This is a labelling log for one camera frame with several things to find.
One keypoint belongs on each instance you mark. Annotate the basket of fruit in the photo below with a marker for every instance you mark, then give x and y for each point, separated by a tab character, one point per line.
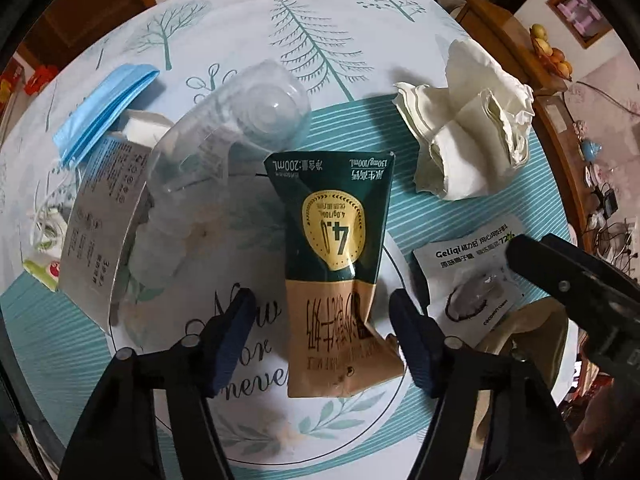
547	50

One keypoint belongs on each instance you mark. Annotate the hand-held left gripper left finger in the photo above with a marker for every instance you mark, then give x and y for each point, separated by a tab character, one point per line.
232	340

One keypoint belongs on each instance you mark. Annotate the clear plastic bottle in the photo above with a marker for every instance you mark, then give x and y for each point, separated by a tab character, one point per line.
240	110

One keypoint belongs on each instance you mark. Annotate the small red white wrapper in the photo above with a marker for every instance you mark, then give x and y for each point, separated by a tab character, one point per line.
42	272

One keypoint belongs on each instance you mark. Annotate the white tissue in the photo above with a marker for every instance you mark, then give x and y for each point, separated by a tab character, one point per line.
145	127

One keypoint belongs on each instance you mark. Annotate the red cardboard box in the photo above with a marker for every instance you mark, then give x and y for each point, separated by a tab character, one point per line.
11	85

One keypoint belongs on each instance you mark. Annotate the long wooden sideboard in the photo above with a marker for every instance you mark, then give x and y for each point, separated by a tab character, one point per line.
555	125

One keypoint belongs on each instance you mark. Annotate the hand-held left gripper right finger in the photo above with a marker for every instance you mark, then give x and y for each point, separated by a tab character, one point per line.
412	340

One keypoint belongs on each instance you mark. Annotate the tan paper packet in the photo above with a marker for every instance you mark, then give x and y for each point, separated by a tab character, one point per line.
530	330

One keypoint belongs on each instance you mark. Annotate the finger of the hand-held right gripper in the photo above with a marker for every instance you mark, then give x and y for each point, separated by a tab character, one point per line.
550	275

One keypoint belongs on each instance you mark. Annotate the pink letter ornaments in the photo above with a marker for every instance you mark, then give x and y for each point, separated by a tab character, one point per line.
580	10

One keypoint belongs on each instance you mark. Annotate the blue face mask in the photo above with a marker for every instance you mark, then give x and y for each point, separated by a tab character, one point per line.
100	110

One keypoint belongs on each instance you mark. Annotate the crumpled white paper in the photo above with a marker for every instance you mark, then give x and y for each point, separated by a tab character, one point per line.
465	150

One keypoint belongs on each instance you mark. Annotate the white paper label card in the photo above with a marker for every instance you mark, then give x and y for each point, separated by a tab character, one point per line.
95	220

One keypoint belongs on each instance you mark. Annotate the wooden cabinet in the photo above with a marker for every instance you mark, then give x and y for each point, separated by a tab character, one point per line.
500	20

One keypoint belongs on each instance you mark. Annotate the black power adapter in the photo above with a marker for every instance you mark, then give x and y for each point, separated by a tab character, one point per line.
610	205

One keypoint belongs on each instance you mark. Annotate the green and brown milk pouch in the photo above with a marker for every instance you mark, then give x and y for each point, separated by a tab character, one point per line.
335	260

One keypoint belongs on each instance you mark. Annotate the brown wooden door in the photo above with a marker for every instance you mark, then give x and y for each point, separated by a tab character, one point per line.
75	10

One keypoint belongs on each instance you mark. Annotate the white coconut snack packet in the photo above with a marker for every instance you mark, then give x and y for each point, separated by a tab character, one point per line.
450	270

